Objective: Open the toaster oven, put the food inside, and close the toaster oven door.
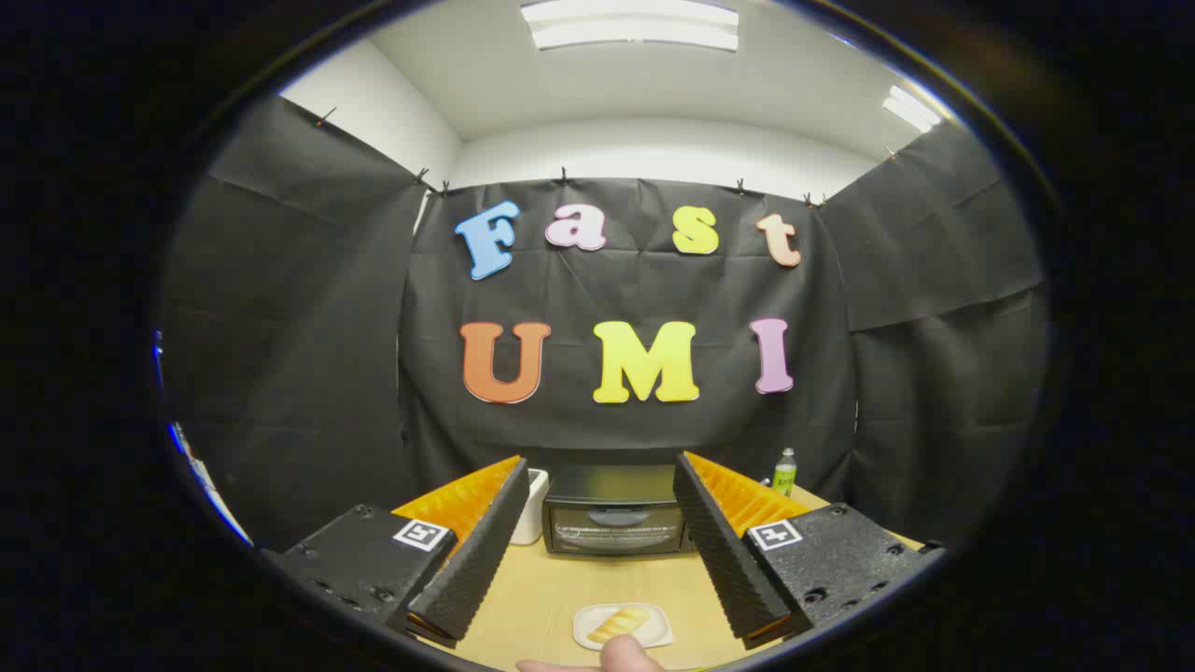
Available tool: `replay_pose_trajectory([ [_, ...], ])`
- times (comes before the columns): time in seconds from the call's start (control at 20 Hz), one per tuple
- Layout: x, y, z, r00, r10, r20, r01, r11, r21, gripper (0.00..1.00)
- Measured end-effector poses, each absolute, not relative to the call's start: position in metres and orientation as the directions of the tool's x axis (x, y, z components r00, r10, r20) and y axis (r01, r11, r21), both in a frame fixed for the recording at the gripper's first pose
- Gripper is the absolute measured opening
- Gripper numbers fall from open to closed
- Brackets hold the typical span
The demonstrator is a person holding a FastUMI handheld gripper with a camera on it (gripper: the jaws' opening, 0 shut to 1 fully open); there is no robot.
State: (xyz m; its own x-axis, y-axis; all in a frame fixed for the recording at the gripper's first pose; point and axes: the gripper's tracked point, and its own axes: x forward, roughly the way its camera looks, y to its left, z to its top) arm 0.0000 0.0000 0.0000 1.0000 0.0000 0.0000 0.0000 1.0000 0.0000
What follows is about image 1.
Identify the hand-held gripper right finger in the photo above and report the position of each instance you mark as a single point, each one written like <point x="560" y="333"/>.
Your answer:
<point x="728" y="560"/>

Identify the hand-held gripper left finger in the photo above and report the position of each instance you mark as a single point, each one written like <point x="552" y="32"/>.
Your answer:
<point x="471" y="560"/>

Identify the black toaster oven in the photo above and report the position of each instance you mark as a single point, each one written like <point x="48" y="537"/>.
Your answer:
<point x="611" y="523"/>

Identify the golden bread roll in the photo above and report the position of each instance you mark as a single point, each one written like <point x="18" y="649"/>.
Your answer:
<point x="618" y="623"/>

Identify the white pop-up toaster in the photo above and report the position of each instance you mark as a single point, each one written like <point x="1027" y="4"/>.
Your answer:
<point x="529" y="513"/>

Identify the white rectangular plate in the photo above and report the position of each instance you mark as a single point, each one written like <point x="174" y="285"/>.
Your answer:
<point x="658" y="627"/>

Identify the green drink bottle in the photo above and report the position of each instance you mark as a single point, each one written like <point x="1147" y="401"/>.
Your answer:
<point x="784" y="476"/>

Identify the small ceiling light panel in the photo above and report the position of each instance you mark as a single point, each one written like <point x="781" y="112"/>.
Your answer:
<point x="910" y="109"/>

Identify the long ceiling light panel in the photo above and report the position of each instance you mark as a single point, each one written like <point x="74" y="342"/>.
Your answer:
<point x="630" y="26"/>

